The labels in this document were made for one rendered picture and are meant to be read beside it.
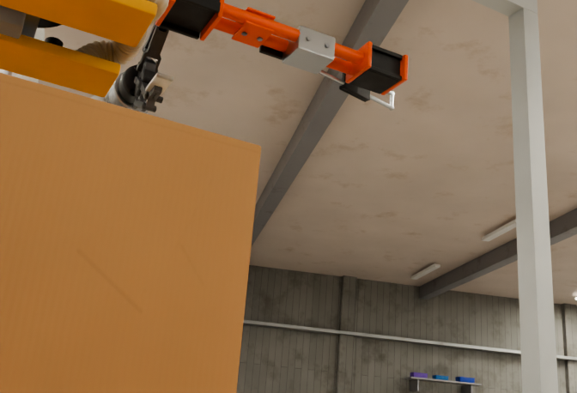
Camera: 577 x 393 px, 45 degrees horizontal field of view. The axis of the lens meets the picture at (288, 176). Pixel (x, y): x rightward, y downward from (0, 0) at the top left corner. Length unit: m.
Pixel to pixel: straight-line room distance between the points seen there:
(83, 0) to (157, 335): 0.44
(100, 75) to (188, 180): 0.36
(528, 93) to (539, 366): 1.50
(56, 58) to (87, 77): 0.06
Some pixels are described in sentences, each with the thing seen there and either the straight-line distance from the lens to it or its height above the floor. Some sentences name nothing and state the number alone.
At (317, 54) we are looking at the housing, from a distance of 1.18.
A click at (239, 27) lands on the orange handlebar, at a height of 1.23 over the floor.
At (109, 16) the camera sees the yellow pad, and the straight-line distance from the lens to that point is 0.97.
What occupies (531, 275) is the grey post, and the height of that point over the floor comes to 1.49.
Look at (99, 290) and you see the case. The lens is 0.76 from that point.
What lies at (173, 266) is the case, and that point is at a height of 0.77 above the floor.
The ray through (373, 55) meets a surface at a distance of 1.24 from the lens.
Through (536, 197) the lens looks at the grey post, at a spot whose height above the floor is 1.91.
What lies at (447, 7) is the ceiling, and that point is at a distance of 5.94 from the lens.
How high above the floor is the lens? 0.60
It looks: 21 degrees up
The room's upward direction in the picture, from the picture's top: 5 degrees clockwise
